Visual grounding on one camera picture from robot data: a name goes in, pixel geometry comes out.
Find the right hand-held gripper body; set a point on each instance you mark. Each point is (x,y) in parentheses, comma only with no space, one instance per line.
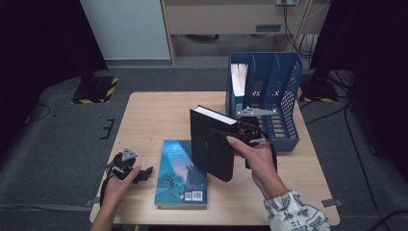
(248,128)

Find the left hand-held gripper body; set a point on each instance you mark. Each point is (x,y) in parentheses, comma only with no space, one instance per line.
(123,165)

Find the black book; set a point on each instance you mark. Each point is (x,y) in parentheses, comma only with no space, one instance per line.
(208,157)

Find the blue cover book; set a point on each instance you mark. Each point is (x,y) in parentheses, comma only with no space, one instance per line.
(174,179)

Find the blue file rack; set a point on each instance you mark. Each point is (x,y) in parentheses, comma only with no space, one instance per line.
(282,146)

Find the yellow book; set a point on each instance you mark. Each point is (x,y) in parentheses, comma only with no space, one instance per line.
(179,207)

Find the person's left hand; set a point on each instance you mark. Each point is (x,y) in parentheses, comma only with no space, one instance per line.
(114,189)

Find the person's right hand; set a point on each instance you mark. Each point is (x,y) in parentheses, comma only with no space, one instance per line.
(261,163)

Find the blue spine book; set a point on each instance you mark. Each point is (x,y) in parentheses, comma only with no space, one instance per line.
(239,80)

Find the grey tape piece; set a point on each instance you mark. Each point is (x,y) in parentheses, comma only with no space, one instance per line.
(90,202)
(332,202)

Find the striped black stand base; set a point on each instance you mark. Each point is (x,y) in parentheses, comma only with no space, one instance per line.
(320,91)
(96,91)

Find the beige wooden desk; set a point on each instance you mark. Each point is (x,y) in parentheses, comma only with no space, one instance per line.
(218,16)

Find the white power strip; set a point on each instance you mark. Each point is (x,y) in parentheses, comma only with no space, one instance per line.
(286,2)

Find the white cabinet panel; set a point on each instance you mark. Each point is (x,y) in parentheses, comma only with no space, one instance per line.
(125,29)

